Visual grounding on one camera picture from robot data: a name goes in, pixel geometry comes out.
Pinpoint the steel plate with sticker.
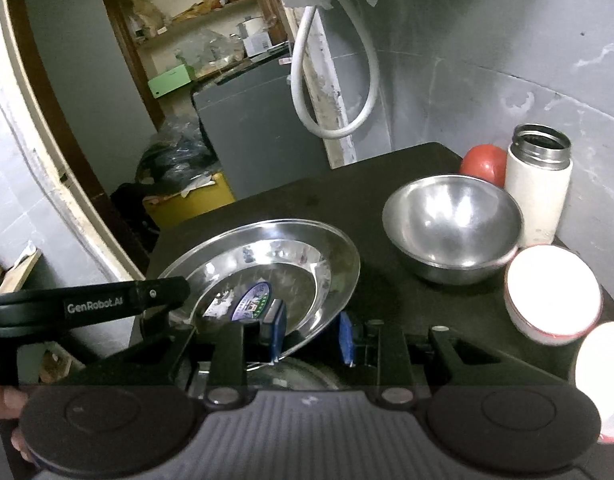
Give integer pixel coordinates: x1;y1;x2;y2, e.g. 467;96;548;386
159;219;360;359

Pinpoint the small round steel bowl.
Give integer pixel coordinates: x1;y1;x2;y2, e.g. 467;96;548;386
382;174;523;286

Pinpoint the white ceramic bowl red rim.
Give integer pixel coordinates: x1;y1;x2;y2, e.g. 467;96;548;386
504;245;603;347

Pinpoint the person's left hand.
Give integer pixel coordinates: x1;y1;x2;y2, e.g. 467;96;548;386
0;386;32;463

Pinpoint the wooden shelf board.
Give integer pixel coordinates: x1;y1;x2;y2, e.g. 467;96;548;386
0;249;41;295

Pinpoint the yellow box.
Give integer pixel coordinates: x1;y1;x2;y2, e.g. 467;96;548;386
143;171;235;232

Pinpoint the black plastic bag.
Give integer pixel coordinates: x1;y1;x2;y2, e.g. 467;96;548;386
134;116;221;195

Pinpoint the red round ball lid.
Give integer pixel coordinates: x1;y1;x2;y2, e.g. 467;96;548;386
459;144;507;188

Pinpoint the dark grey cabinet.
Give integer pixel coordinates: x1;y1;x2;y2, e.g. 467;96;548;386
191;54;330;200

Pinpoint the white thermos jar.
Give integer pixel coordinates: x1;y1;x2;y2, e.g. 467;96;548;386
505;124;573;248

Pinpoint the green box on shelf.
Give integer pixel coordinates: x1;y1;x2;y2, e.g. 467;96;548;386
147;64;195;99

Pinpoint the white flexible hose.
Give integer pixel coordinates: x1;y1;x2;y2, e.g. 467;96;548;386
289;0;381;140

